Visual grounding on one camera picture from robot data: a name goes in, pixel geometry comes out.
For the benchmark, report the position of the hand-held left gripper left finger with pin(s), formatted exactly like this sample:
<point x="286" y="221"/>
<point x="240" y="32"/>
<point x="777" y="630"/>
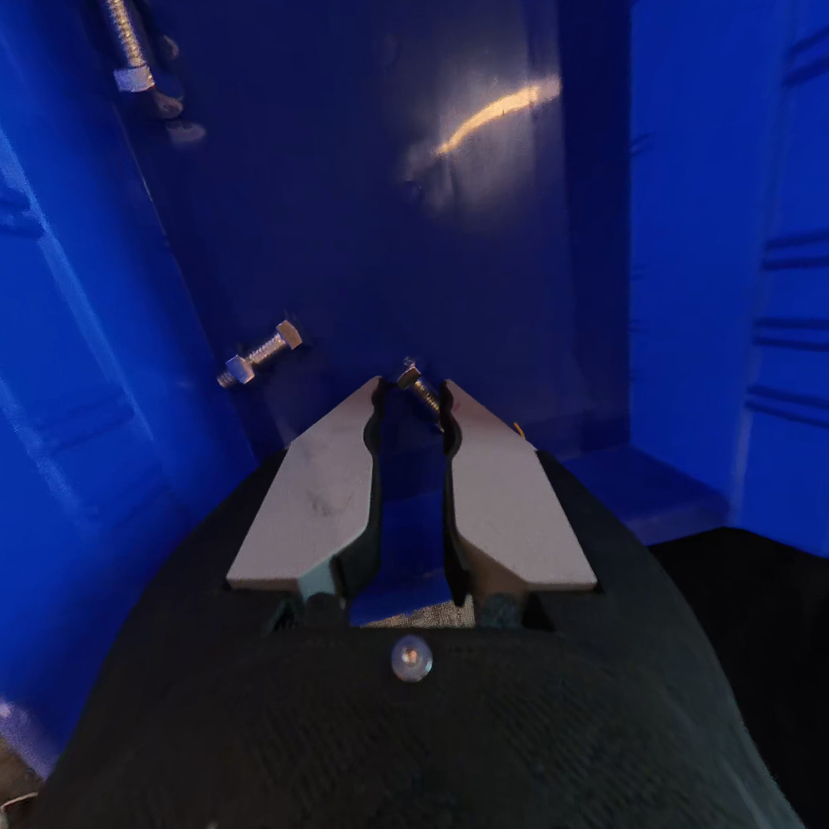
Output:
<point x="311" y="498"/>

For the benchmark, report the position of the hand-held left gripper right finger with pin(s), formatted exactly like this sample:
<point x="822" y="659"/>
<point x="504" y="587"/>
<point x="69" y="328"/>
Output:
<point x="511" y="511"/>

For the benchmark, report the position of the blue plastic bin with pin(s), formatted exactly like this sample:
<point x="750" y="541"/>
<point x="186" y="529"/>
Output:
<point x="453" y="259"/>

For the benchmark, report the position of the steel hex nut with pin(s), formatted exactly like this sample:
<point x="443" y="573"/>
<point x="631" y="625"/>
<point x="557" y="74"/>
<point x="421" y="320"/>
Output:
<point x="236" y="372"/>

